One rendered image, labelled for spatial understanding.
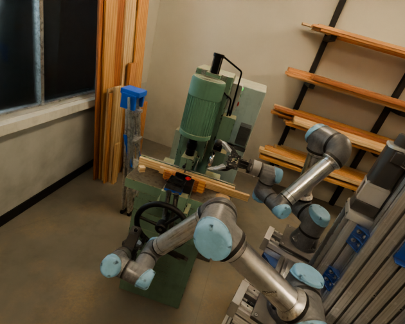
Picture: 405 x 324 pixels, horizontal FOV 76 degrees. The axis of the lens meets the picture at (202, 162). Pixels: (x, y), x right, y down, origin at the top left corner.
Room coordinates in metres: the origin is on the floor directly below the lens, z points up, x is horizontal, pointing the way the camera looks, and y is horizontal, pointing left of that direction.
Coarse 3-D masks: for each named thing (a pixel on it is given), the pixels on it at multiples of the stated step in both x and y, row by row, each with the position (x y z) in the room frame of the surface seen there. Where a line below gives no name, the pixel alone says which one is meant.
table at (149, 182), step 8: (136, 168) 1.31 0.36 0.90; (128, 176) 1.21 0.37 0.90; (136, 176) 1.23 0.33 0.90; (144, 176) 1.25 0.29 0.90; (152, 176) 1.28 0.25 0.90; (160, 176) 1.30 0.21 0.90; (128, 184) 1.19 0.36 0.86; (136, 184) 1.19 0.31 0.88; (144, 184) 1.19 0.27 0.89; (152, 184) 1.20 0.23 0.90; (160, 184) 1.22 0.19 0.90; (144, 192) 1.18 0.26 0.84; (152, 192) 1.18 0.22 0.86; (160, 192) 1.18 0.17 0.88; (192, 192) 1.24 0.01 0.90; (208, 192) 1.28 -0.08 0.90; (216, 192) 1.31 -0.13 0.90; (192, 200) 1.17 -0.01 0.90; (200, 200) 1.18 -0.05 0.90; (160, 208) 1.08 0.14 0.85; (192, 208) 1.17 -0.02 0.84
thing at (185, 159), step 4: (184, 152) 1.35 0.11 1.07; (196, 152) 1.40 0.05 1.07; (184, 156) 1.30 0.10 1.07; (188, 156) 1.32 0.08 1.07; (192, 156) 1.33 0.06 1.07; (184, 160) 1.29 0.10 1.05; (188, 160) 1.29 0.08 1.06; (192, 160) 1.29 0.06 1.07; (180, 164) 1.29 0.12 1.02; (188, 164) 1.29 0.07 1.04; (192, 164) 1.31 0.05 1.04; (184, 168) 1.29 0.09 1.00; (188, 168) 1.29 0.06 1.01
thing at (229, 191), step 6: (162, 168) 1.34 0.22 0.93; (168, 168) 1.35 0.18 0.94; (204, 180) 1.34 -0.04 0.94; (210, 186) 1.32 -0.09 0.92; (216, 186) 1.32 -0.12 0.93; (222, 186) 1.33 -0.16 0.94; (222, 192) 1.31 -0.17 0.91; (228, 192) 1.31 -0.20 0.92; (234, 192) 1.31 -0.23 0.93; (240, 192) 1.32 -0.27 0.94; (240, 198) 1.31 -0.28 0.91; (246, 198) 1.31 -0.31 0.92
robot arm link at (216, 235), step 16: (208, 208) 0.68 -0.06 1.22; (224, 208) 0.68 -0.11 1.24; (208, 224) 0.59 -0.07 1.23; (224, 224) 0.60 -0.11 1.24; (208, 240) 0.57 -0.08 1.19; (224, 240) 0.56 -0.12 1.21; (240, 240) 0.60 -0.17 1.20; (208, 256) 0.57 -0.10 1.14; (224, 256) 0.56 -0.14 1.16; (240, 256) 0.59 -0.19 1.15; (256, 256) 0.61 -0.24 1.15; (240, 272) 0.58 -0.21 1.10; (256, 272) 0.58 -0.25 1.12; (272, 272) 0.60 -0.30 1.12; (256, 288) 0.58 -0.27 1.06; (272, 288) 0.57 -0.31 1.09; (288, 288) 0.59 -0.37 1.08; (288, 304) 0.56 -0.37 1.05; (304, 304) 0.57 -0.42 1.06; (320, 304) 0.61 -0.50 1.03; (288, 320) 0.54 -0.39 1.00; (304, 320) 0.54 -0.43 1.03; (320, 320) 0.55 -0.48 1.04
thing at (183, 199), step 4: (192, 188) 1.20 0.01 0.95; (164, 192) 1.08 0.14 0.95; (160, 196) 1.08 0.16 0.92; (164, 196) 1.08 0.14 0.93; (172, 196) 1.08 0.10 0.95; (180, 196) 1.08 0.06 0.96; (184, 196) 1.09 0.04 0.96; (188, 196) 1.10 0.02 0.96; (160, 200) 1.08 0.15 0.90; (164, 200) 1.08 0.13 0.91; (172, 200) 1.08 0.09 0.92; (180, 200) 1.08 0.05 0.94; (184, 200) 1.08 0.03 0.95; (188, 200) 1.16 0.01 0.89; (180, 204) 1.08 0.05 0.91; (184, 204) 1.08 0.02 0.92; (180, 208) 1.08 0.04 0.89; (184, 208) 1.08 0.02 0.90
